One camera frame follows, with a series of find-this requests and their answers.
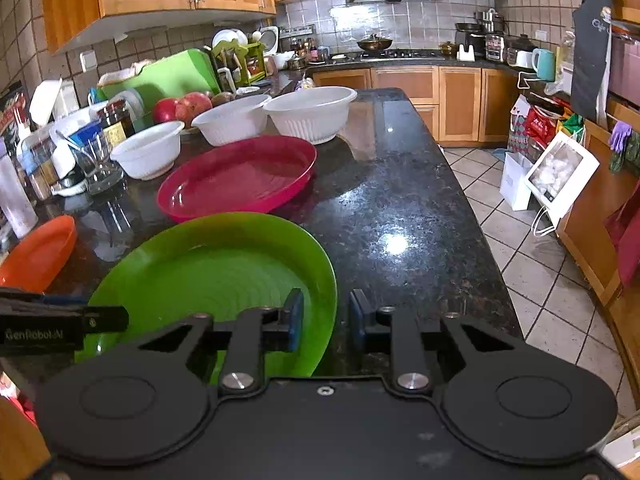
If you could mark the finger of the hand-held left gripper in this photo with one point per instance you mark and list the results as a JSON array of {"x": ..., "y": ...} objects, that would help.
[
  {"x": 45, "y": 301},
  {"x": 107, "y": 319}
]

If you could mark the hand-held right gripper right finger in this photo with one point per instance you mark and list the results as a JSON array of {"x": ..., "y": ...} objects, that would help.
[{"x": 356, "y": 322}]

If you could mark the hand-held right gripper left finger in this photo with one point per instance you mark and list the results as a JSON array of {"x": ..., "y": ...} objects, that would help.
[{"x": 296, "y": 320}]

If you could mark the orange plastic plate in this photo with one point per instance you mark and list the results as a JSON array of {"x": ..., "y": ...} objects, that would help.
[{"x": 35, "y": 255}]

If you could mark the green plastic plate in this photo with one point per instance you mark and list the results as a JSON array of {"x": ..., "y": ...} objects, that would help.
[{"x": 215, "y": 270}]

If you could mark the red plastic plate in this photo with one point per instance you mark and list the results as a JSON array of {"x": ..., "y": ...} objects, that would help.
[{"x": 235, "y": 180}]

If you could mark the small white bowl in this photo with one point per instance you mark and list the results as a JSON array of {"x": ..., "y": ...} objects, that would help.
[{"x": 150, "y": 152}]

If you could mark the white plate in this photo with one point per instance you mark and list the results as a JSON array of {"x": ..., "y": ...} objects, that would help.
[
  {"x": 227, "y": 38},
  {"x": 310, "y": 115}
]

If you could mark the medium white bowl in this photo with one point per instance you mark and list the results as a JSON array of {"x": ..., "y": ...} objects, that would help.
[{"x": 230, "y": 122}]

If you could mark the white plastic bottle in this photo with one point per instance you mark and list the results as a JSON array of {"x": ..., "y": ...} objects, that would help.
[{"x": 15, "y": 195}]

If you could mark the spice jars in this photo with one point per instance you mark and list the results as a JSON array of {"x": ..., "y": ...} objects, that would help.
[{"x": 37, "y": 170}]

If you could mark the clear glass cup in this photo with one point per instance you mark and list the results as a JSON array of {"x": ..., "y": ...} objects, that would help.
[{"x": 100, "y": 170}]

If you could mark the blue tissue pack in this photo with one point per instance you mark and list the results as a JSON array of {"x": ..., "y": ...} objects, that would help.
[{"x": 85, "y": 134}]

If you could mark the dark jar with red lid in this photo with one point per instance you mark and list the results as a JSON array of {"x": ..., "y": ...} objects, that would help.
[{"x": 117, "y": 122}]

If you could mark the white plastic container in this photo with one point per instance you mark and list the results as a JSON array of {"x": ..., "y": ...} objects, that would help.
[{"x": 50, "y": 100}]

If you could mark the white paper bag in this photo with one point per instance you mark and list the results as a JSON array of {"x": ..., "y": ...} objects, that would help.
[{"x": 515, "y": 185}]

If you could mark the dark red apple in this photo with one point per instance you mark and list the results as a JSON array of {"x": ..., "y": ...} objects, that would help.
[{"x": 170, "y": 111}]

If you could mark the brown kiwi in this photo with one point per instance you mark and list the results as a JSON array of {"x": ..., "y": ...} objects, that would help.
[{"x": 223, "y": 99}]

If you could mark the striped red apple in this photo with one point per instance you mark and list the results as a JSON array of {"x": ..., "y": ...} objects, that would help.
[{"x": 198, "y": 102}]

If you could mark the wooden lower cabinets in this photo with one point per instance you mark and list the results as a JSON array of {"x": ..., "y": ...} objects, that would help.
[{"x": 450, "y": 105}]

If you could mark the beige dish cloth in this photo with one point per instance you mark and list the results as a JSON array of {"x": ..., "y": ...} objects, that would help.
[{"x": 122, "y": 74}]

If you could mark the white pitcher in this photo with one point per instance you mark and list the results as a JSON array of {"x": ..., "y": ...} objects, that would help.
[{"x": 226, "y": 80}]

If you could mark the white box with window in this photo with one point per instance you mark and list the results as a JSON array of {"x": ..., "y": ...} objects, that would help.
[{"x": 560, "y": 175}]

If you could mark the green cutting board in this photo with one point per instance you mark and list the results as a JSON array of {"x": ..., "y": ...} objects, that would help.
[{"x": 175, "y": 72}]

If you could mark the green dish rack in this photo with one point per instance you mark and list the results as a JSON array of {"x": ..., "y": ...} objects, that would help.
[{"x": 242, "y": 62}]

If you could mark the red shopping bags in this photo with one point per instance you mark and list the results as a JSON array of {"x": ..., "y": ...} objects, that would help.
[{"x": 540, "y": 125}]

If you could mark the gas stove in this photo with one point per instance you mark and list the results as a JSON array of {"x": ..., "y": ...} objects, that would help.
[{"x": 400, "y": 54}]

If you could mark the wok with lid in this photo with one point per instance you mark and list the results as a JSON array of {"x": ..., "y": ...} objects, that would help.
[{"x": 375, "y": 43}]

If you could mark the red cloth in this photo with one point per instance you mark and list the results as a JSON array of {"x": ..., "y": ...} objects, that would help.
[{"x": 627, "y": 240}]

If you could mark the white stand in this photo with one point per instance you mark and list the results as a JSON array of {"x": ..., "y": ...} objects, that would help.
[{"x": 466, "y": 55}]

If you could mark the white plate in rack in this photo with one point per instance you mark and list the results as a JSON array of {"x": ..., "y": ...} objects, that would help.
[{"x": 227, "y": 38}]

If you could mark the black coffee machine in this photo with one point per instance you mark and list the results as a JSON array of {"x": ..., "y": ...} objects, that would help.
[{"x": 470, "y": 40}]

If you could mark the clear storage jar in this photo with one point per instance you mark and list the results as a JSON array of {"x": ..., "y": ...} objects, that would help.
[{"x": 494, "y": 47}]

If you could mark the white toaster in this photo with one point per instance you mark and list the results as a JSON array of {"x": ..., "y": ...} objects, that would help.
[{"x": 524, "y": 60}]

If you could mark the teal mug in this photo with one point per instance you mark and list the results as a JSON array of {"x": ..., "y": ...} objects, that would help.
[{"x": 544, "y": 65}]

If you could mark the purple rubber gloves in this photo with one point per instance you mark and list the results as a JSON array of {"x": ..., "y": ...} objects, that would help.
[{"x": 620, "y": 135}]

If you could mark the dark apron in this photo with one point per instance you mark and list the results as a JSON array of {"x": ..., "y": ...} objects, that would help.
[{"x": 590, "y": 50}]

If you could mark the white wall socket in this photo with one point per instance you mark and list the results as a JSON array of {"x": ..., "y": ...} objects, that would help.
[{"x": 88, "y": 61}]

